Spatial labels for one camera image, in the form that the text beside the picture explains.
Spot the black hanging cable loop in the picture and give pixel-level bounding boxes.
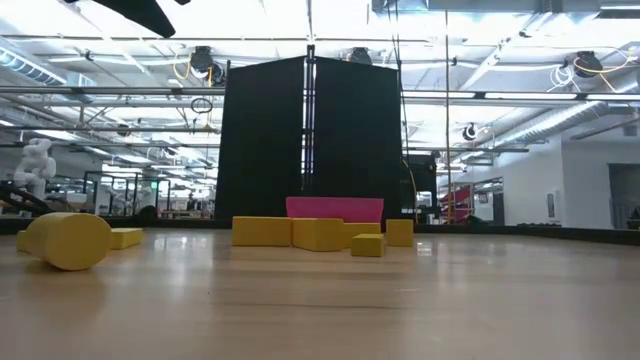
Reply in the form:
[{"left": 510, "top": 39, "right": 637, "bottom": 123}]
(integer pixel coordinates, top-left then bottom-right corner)
[{"left": 189, "top": 96, "right": 214, "bottom": 115}]

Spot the red metal structure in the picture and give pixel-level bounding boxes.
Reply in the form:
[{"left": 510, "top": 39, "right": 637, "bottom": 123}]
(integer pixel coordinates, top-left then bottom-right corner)
[{"left": 438, "top": 183, "right": 474, "bottom": 224}]

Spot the yellow cable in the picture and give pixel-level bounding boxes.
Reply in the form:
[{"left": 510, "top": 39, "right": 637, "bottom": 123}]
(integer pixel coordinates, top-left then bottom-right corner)
[{"left": 403, "top": 158, "right": 420, "bottom": 221}]

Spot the yellow wooden cylinder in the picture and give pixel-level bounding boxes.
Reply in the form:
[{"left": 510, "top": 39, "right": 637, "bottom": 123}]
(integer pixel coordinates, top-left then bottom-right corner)
[{"left": 24, "top": 211, "right": 113, "bottom": 272}]

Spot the black folding partition screen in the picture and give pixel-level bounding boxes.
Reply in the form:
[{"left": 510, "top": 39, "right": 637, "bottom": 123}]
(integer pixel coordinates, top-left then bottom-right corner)
[{"left": 214, "top": 54, "right": 404, "bottom": 221}]

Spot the thin metal pole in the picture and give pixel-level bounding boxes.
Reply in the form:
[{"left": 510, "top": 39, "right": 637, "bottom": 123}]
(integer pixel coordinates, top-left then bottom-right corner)
[{"left": 443, "top": 0, "right": 453, "bottom": 225}]

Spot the red plastic bin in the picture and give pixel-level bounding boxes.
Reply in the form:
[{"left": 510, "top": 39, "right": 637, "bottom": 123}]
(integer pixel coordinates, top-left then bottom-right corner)
[{"left": 285, "top": 196, "right": 385, "bottom": 225}]

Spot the black workstation frame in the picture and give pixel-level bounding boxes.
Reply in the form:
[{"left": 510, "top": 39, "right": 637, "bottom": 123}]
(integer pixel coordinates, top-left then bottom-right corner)
[{"left": 82, "top": 169, "right": 171, "bottom": 217}]

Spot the small yellow wooden block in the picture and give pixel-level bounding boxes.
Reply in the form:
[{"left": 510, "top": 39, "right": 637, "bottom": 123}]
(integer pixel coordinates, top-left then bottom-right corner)
[{"left": 385, "top": 218, "right": 415, "bottom": 248}]

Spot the white humanoid robot figure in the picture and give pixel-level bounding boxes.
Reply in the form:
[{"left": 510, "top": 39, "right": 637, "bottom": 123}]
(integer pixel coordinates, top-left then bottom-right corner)
[{"left": 13, "top": 137, "right": 58, "bottom": 201}]

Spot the black equipment cabinet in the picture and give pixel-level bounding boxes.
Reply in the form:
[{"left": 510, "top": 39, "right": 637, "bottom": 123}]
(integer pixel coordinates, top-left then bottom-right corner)
[{"left": 401, "top": 153, "right": 439, "bottom": 221}]

